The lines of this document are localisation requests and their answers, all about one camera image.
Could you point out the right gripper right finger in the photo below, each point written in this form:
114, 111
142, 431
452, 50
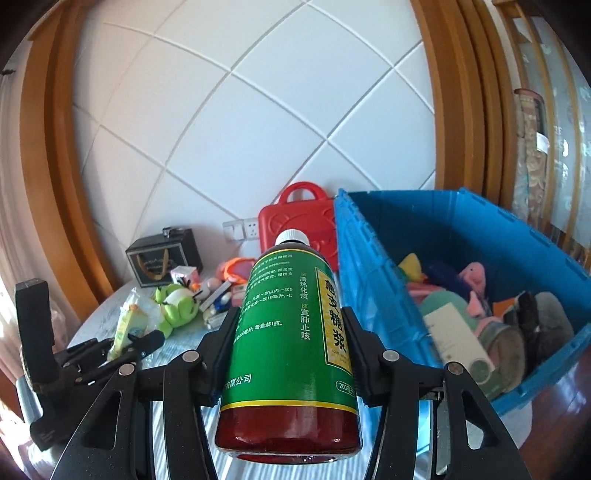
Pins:
479, 445

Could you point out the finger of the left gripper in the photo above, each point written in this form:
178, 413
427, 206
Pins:
143, 343

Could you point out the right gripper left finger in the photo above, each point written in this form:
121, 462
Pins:
113, 440

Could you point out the yellow tissue packet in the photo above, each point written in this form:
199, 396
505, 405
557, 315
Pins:
132, 323

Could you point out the white rectangular box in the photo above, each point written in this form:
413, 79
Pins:
456, 342

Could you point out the brown bottle green label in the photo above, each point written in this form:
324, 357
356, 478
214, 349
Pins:
289, 396

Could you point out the pink pig plush teal dress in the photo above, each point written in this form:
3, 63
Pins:
441, 284

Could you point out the green frog plush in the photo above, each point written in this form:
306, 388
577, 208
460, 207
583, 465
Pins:
177, 305

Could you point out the small pink white box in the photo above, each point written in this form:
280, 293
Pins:
186, 276

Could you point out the black gift bag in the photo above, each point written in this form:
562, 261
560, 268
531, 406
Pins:
152, 258

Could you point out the white snowman plush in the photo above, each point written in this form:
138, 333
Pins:
207, 287

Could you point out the pink white medicine box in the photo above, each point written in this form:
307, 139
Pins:
237, 294

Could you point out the long white flat box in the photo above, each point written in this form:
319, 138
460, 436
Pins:
225, 286

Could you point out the orange pink plush pouch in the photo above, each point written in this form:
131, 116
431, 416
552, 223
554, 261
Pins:
235, 270

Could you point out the blue plastic storage crate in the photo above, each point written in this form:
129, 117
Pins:
403, 251

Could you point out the red plastic toy suitcase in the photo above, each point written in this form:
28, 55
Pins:
306, 207

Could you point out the grey plush toy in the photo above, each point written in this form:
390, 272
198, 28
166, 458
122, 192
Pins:
543, 324

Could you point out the rolled patterned carpet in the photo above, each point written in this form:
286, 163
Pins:
532, 157

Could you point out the wooden lattice partition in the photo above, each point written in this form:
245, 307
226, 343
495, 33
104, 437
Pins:
551, 189

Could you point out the white wall socket panel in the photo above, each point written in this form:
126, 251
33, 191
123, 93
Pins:
241, 230

